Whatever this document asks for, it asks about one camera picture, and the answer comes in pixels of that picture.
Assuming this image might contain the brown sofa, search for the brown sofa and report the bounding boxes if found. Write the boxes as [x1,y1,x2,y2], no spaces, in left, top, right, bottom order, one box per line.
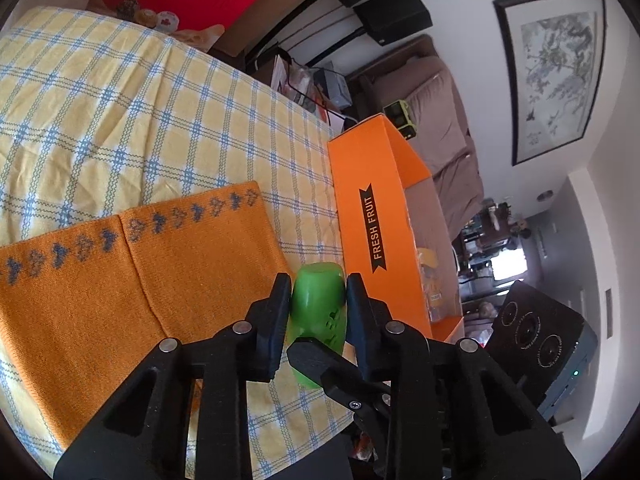
[349,34,487,242]

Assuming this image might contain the yellow blue checked blanket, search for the yellow blue checked blanket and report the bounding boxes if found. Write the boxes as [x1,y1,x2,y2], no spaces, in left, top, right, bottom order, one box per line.
[0,6,361,480]

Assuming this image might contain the blue and white box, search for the blue and white box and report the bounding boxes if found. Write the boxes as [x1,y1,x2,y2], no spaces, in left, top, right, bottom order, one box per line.
[314,67,354,109]

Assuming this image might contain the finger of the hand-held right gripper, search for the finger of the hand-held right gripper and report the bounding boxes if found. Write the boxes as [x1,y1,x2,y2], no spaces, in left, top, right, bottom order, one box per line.
[287,337,393,412]
[351,406,394,462]

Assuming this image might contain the framed ink painting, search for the framed ink painting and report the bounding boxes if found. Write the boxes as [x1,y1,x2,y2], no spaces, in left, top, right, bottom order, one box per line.
[492,0,607,166]

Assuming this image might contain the orange cardboard box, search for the orange cardboard box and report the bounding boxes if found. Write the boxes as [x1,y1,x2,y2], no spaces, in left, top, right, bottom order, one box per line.
[327,114,467,345]

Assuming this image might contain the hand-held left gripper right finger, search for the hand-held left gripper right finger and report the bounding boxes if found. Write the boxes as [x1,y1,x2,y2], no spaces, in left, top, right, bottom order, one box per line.
[345,273,582,480]

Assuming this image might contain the orange knitted cloth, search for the orange knitted cloth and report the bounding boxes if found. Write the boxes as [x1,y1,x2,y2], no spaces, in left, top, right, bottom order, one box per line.
[0,180,290,455]

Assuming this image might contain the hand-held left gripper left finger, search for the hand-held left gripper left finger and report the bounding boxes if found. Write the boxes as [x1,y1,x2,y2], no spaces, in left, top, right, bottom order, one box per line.
[52,273,293,480]

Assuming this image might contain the green and black device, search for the green and black device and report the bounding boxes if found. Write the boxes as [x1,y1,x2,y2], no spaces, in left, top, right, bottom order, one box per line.
[382,99,419,139]

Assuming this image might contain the brown sofa cushion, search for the brown sofa cushion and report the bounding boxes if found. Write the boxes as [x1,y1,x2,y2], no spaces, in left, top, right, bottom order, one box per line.
[400,55,478,171]

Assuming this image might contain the stack of papers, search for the stack of papers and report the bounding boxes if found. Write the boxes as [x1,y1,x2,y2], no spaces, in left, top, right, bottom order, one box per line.
[271,54,322,107]

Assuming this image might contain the green plastic cup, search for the green plastic cup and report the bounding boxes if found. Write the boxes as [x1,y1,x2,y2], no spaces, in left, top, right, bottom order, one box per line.
[285,262,349,389]

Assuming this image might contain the cluttered shelf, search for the cluttered shelf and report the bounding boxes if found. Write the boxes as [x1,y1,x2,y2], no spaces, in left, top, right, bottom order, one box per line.
[457,199,532,313]

